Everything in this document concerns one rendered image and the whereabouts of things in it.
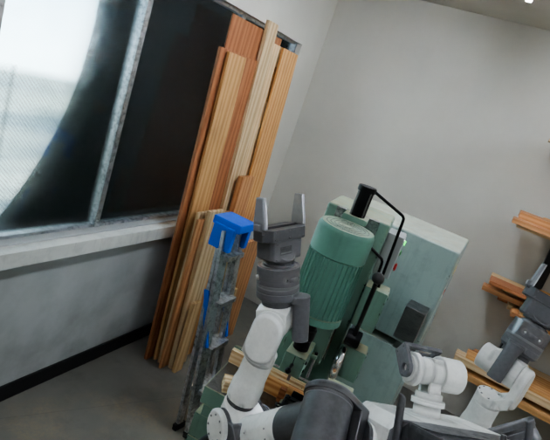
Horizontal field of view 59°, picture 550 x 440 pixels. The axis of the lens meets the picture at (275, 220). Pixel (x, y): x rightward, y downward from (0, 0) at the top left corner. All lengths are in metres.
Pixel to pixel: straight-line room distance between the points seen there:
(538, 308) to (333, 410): 0.61
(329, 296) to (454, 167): 2.38
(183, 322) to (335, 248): 1.80
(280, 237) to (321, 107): 3.07
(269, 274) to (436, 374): 0.37
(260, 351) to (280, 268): 0.17
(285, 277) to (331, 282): 0.49
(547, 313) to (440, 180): 2.49
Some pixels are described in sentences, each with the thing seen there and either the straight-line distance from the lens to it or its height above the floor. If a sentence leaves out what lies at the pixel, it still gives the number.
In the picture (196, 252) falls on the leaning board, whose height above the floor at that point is 0.78.
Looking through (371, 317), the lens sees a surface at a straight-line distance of 1.71.
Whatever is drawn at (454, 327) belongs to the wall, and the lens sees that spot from 3.86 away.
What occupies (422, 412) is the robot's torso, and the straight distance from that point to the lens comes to 1.02.
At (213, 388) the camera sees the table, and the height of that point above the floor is 0.90.
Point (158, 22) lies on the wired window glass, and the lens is 2.58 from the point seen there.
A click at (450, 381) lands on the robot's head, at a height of 1.41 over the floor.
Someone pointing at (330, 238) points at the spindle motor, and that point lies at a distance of 1.39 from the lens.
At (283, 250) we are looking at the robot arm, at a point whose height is 1.53.
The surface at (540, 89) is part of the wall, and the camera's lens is 3.70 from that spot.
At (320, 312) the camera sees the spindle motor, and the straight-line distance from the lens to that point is 1.46.
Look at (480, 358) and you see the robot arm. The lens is 1.30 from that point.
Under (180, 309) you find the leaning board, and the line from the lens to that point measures 3.02.
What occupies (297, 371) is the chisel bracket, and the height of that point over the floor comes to 1.02.
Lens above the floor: 1.82
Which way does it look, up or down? 15 degrees down
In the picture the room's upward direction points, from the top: 19 degrees clockwise
